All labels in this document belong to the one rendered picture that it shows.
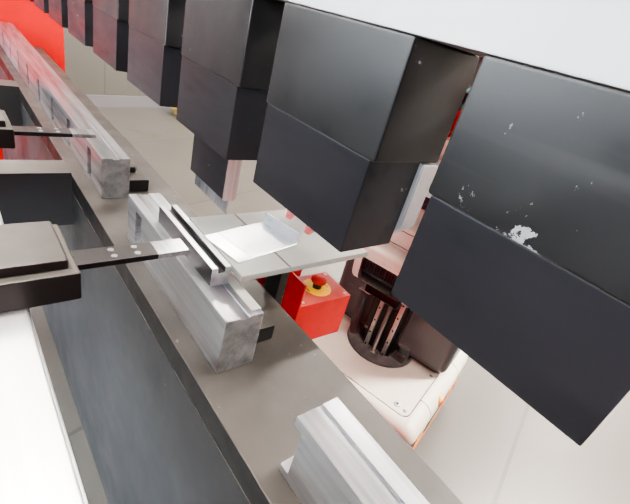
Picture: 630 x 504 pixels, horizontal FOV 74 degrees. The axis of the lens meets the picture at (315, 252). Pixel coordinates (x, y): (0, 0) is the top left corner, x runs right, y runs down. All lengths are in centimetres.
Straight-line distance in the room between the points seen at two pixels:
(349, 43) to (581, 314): 23
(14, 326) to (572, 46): 53
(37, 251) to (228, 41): 31
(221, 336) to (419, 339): 118
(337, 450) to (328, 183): 27
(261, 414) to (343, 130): 39
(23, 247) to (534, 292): 51
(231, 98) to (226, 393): 38
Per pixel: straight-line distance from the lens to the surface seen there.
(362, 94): 33
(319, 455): 47
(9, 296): 55
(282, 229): 72
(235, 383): 62
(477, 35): 28
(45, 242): 58
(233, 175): 56
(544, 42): 26
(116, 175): 104
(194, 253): 65
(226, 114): 49
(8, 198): 117
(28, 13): 269
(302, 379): 65
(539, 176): 25
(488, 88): 27
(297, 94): 38
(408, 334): 169
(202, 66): 54
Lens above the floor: 133
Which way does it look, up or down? 28 degrees down
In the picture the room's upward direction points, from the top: 16 degrees clockwise
